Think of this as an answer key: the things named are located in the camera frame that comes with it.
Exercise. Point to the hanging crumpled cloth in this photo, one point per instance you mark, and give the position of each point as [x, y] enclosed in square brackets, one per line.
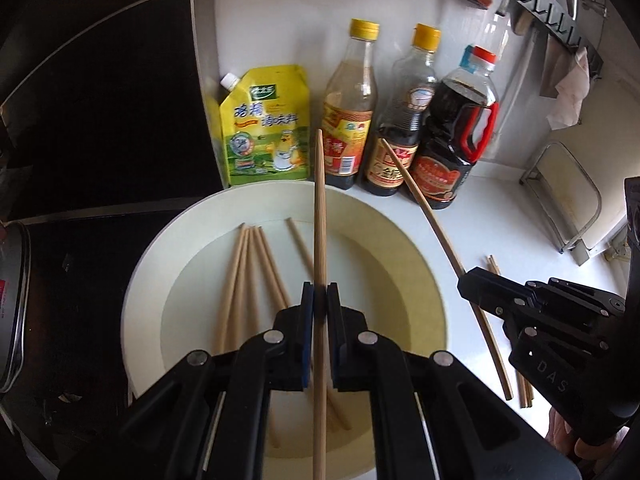
[572, 90]

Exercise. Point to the dark pot with lid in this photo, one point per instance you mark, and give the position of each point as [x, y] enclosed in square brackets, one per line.
[16, 253]

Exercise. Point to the metal cutting board rack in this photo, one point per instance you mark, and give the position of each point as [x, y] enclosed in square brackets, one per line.
[569, 199]

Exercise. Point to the wooden chopstick two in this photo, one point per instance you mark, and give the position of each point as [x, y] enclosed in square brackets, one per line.
[238, 297]

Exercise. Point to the wooden chopstick five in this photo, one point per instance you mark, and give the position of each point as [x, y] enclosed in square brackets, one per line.
[337, 418]

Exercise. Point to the wooden chopstick eight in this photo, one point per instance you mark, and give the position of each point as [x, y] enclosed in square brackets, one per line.
[458, 268]

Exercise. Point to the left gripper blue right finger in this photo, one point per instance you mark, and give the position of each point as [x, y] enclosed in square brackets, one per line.
[337, 337]

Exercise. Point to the wooden chopstick three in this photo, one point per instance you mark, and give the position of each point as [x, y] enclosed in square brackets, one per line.
[273, 437]

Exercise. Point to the white round tray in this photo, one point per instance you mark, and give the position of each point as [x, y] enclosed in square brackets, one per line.
[173, 299]

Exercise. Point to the yellow-cap vinegar bottle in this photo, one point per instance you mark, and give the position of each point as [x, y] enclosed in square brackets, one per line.
[348, 106]

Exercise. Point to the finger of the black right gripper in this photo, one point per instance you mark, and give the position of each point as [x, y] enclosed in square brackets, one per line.
[509, 300]

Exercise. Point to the large red-handle soy bottle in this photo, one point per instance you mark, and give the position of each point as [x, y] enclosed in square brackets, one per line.
[456, 129]

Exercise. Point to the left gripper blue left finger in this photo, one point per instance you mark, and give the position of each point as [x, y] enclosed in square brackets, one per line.
[303, 334]

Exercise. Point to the metal hook rail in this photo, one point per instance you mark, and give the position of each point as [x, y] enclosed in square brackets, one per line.
[561, 24]

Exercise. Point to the wooden chopstick one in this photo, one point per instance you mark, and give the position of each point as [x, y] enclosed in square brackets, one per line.
[229, 287]

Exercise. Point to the yellow seasoning pouch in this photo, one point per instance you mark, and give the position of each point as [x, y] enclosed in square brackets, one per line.
[265, 125]

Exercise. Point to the wooden chopstick four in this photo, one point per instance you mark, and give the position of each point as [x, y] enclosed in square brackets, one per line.
[267, 270]

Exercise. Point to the person's right hand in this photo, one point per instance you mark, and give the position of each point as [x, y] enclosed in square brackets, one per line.
[562, 437]

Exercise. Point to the wooden chopstick six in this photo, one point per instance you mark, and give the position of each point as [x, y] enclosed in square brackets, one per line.
[301, 246]

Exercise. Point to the yellow-cap soy sauce bottle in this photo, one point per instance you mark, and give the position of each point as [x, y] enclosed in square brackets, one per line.
[412, 85]

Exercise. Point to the black gas stove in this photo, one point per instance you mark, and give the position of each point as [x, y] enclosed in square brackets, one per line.
[73, 381]

